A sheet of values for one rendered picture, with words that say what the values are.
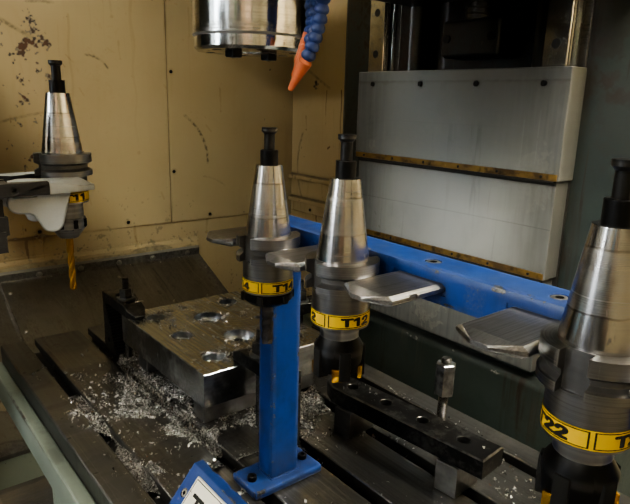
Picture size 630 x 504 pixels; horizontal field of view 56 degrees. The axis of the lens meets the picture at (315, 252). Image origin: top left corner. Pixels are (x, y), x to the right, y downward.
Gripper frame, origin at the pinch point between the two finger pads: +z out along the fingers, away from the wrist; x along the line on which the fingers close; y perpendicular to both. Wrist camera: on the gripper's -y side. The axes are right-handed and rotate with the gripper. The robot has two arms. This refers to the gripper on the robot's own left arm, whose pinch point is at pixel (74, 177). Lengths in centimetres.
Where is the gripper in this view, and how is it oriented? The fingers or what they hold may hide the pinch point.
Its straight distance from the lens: 76.5
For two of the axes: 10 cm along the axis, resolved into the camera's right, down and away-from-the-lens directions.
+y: -0.2, 9.7, 2.5
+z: 7.8, -1.5, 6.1
